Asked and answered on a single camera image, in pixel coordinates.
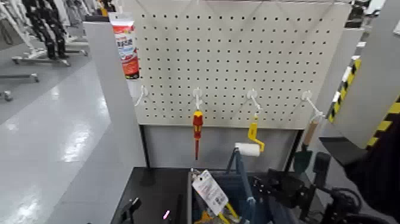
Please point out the white pegboard panel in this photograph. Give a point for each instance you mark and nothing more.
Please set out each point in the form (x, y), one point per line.
(225, 62)

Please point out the black robot on stand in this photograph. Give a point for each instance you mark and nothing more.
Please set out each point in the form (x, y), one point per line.
(47, 28)

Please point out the grey partition panel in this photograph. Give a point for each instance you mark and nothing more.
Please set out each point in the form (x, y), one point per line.
(106, 94)

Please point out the red yellow screwdriver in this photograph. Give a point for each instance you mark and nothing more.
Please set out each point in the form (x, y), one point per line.
(197, 125)

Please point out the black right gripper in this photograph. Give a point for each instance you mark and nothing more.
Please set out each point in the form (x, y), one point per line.
(290, 190)

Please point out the red white sealant tube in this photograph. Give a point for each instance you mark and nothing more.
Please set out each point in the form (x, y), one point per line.
(126, 47)

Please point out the yellow black hazard tape strip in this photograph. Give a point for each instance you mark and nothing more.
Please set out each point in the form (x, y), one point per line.
(343, 90)
(383, 125)

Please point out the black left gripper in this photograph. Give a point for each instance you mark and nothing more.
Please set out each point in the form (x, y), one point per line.
(166, 215)

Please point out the blue grey plastic crate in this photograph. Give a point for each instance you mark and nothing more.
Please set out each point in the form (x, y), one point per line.
(231, 184)

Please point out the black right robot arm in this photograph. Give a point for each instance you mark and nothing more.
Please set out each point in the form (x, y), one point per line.
(381, 175)

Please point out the yellow pliers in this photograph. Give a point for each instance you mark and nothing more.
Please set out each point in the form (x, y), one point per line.
(209, 190)

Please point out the white robot on stand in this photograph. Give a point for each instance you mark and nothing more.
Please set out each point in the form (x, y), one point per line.
(15, 25)

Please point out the grey wheeled stand base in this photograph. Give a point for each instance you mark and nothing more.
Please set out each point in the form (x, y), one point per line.
(22, 76)

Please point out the white pegboard hook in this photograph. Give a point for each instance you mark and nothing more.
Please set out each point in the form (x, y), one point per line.
(252, 94)
(307, 95)
(142, 92)
(197, 94)

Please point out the grey panel below pegboard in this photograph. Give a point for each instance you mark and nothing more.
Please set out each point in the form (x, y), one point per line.
(175, 147)

